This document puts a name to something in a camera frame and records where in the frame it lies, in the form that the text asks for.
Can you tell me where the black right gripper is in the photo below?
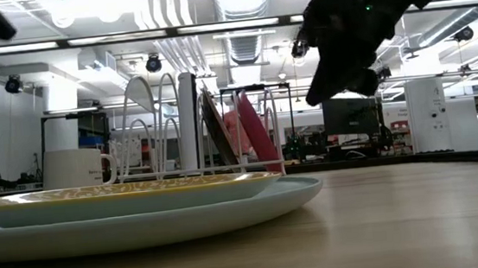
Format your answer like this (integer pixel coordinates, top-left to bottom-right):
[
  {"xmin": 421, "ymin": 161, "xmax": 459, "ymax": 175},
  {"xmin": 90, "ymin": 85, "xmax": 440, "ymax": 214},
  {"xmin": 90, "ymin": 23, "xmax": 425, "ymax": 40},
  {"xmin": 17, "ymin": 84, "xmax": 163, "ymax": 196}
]
[{"xmin": 296, "ymin": 0, "xmax": 398, "ymax": 108}]

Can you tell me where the pink plate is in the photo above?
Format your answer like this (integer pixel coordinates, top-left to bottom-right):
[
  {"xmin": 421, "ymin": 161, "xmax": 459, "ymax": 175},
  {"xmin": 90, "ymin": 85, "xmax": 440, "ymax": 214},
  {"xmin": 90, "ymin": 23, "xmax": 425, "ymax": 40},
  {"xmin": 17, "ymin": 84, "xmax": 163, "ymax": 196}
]
[{"xmin": 234, "ymin": 87, "xmax": 286, "ymax": 178}]

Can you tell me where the dark brown glazed plate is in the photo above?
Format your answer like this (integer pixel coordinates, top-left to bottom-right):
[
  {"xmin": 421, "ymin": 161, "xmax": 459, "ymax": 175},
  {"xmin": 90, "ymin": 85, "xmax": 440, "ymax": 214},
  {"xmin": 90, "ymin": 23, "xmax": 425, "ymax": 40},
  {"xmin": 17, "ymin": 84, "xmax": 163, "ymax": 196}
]
[{"xmin": 199, "ymin": 85, "xmax": 242, "ymax": 170}]

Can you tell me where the large light blue plate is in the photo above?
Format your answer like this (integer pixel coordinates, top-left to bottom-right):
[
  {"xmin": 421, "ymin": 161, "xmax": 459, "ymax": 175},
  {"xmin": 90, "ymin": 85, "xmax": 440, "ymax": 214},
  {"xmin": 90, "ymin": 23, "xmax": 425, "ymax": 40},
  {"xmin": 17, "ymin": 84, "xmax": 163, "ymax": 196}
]
[{"xmin": 0, "ymin": 173, "xmax": 328, "ymax": 265}]

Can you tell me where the yellow patterned plate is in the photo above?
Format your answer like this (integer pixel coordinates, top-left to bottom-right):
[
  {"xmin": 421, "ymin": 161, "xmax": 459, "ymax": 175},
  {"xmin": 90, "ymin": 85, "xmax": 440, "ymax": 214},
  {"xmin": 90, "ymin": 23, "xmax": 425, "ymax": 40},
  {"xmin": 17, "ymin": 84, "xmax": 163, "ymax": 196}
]
[{"xmin": 0, "ymin": 168, "xmax": 285, "ymax": 229}]

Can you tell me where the black monitor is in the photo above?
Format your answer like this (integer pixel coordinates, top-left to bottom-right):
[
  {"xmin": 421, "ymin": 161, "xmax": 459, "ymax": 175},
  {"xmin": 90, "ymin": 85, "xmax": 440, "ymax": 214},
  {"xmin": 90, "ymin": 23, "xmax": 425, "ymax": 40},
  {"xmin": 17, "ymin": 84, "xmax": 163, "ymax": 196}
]
[{"xmin": 321, "ymin": 93, "xmax": 386, "ymax": 141}]

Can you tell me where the white cabinet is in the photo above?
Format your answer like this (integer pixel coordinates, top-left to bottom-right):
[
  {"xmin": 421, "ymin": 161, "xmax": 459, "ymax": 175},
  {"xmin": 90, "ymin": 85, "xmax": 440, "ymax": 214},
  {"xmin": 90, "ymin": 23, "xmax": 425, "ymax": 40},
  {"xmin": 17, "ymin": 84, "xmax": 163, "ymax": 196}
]
[{"xmin": 403, "ymin": 75, "xmax": 455, "ymax": 156}]

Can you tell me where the white mug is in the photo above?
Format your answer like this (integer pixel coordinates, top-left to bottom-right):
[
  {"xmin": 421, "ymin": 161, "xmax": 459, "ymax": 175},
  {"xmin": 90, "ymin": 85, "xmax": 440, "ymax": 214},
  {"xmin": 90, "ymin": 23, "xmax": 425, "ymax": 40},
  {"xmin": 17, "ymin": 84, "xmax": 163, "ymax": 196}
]
[{"xmin": 40, "ymin": 144, "xmax": 119, "ymax": 191}]

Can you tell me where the black ceiling camera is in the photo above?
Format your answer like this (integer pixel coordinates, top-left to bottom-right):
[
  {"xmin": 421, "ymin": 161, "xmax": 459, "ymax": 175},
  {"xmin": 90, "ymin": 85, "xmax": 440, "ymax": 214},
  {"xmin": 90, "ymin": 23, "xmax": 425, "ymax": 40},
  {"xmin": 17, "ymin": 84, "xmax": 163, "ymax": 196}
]
[
  {"xmin": 290, "ymin": 37, "xmax": 309, "ymax": 60},
  {"xmin": 453, "ymin": 25, "xmax": 475, "ymax": 44},
  {"xmin": 3, "ymin": 73, "xmax": 24, "ymax": 95},
  {"xmin": 376, "ymin": 65, "xmax": 393, "ymax": 82},
  {"xmin": 143, "ymin": 52, "xmax": 164, "ymax": 74}
]

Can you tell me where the black metal table frame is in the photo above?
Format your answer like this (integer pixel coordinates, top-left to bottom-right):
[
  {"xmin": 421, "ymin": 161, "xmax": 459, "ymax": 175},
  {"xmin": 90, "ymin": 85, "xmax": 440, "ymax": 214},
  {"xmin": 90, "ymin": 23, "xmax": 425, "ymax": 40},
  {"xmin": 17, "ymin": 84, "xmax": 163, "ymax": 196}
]
[{"xmin": 284, "ymin": 146, "xmax": 478, "ymax": 181}]

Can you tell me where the white wire dish rack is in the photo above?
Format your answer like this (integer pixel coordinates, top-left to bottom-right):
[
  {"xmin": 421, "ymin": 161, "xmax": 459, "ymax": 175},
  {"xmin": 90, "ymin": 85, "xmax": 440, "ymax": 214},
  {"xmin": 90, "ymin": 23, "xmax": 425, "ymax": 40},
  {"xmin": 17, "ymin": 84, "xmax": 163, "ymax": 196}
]
[{"xmin": 108, "ymin": 63, "xmax": 288, "ymax": 189}]

